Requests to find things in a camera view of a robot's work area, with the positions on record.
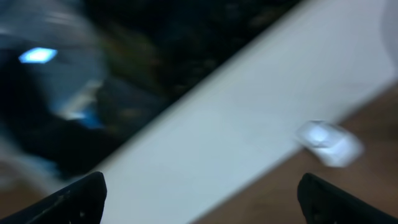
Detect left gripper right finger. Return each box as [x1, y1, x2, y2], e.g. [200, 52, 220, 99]
[297, 173, 397, 224]

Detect white barcode scanner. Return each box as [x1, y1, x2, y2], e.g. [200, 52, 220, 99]
[297, 120, 364, 168]

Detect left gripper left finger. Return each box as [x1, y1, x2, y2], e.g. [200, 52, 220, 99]
[1, 172, 107, 224]

